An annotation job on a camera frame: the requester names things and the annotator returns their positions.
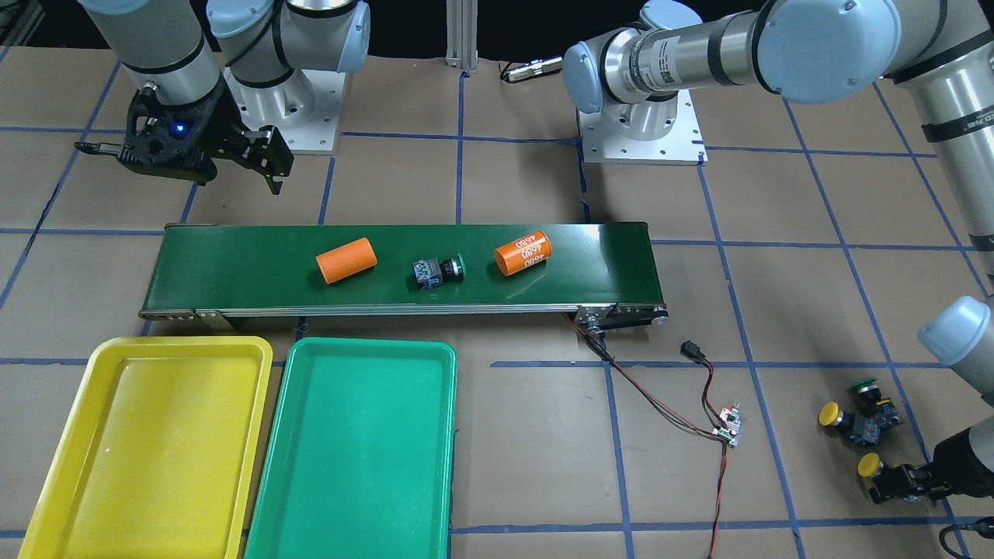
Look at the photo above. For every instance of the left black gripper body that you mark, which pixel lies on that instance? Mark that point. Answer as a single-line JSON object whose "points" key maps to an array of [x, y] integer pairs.
{"points": [[965, 460]]}

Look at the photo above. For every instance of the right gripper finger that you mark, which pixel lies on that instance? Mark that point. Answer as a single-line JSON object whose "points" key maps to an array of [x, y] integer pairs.
{"points": [[265, 152]]}

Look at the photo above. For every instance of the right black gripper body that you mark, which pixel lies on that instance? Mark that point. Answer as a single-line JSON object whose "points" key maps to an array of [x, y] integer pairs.
{"points": [[215, 125]]}

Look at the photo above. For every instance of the yellow push button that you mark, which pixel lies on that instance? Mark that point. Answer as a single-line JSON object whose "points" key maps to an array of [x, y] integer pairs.
{"points": [[886, 483], [860, 430]]}

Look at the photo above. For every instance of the plain orange cylinder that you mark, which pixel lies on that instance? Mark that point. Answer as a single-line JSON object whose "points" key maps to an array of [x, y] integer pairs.
{"points": [[346, 260]]}

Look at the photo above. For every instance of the green push button dark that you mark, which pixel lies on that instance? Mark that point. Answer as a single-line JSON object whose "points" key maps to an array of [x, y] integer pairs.
{"points": [[431, 273]]}

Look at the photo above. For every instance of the orange cylinder with numbers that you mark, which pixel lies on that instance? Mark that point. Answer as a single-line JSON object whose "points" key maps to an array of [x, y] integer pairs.
{"points": [[523, 253]]}

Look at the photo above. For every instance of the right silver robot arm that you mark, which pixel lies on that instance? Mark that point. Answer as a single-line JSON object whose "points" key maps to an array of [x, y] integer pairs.
{"points": [[254, 82]]}

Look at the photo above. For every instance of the green conveyor belt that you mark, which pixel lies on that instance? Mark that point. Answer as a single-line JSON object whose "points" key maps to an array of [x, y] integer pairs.
{"points": [[604, 276]]}

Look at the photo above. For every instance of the small red circuit board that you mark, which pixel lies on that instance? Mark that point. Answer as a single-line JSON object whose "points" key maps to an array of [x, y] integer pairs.
{"points": [[729, 425]]}

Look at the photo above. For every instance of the yellow plastic tray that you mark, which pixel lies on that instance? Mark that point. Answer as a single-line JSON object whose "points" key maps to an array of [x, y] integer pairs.
{"points": [[156, 458]]}

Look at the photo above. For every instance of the green plastic tray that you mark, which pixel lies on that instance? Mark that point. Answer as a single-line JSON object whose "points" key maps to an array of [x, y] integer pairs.
{"points": [[360, 453]]}

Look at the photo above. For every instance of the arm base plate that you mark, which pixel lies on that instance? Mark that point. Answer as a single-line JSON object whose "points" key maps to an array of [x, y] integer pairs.
{"points": [[659, 133], [306, 108]]}

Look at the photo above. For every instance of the aluminium frame post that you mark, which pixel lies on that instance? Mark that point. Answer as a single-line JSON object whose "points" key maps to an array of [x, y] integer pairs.
{"points": [[461, 52]]}

